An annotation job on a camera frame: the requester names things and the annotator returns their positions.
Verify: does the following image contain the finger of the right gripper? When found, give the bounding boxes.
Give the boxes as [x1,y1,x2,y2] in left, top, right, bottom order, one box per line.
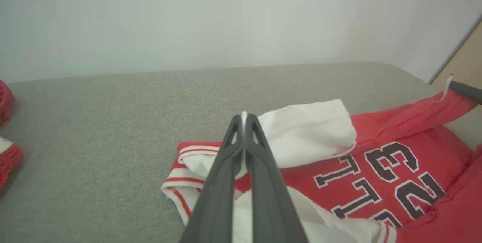
[448,80,482,105]

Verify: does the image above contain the beige wooden board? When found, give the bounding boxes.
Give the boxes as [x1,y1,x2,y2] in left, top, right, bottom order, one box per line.
[430,21,482,117]

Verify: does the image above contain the red white basketball jersey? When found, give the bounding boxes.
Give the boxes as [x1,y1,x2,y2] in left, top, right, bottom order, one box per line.
[161,76,482,243]

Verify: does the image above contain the red shorts with white stripes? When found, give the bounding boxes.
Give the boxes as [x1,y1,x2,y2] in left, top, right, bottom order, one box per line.
[0,80,25,191]

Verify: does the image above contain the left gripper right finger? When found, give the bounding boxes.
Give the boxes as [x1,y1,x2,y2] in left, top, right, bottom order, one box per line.
[245,113,310,243]

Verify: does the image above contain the grey fabric sofa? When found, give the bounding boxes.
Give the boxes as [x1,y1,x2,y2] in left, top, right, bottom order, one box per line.
[0,61,482,243]

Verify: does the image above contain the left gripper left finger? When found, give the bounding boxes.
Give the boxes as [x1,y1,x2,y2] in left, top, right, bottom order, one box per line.
[180,114,246,243]

